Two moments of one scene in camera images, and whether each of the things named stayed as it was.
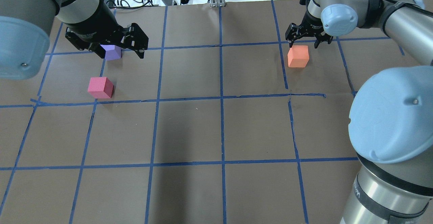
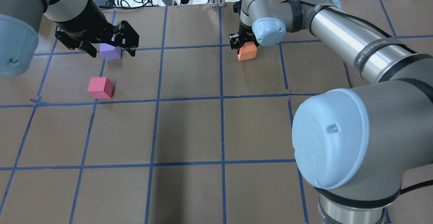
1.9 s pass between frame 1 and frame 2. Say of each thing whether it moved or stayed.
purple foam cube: stayed
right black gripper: moved
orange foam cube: moved
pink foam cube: stayed
